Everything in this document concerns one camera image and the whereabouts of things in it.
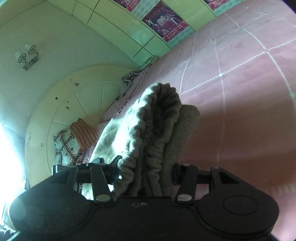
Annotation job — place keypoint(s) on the grey knit pants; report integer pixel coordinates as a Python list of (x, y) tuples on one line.
[(149, 137)]

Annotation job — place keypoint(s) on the twin wall lamp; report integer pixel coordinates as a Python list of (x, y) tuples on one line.
[(29, 58)]

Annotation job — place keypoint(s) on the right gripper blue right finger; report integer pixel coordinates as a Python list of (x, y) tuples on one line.
[(185, 176)]

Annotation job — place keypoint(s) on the heart patterned pillow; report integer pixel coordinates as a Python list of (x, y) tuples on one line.
[(67, 149)]

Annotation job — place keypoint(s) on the pink checked bed sheet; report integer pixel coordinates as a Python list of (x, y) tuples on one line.
[(239, 71)]

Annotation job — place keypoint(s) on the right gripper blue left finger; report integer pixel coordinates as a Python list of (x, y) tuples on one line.
[(102, 175)]

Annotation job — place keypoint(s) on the green wardrobe with posters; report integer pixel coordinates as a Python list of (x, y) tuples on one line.
[(142, 29)]

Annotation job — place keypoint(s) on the orange striped pillow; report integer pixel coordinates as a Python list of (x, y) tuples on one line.
[(85, 134)]

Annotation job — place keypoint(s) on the cream round headboard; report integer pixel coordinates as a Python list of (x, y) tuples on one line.
[(86, 94)]

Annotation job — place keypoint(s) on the crumpled grey cloth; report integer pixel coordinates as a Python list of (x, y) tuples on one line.
[(127, 80)]

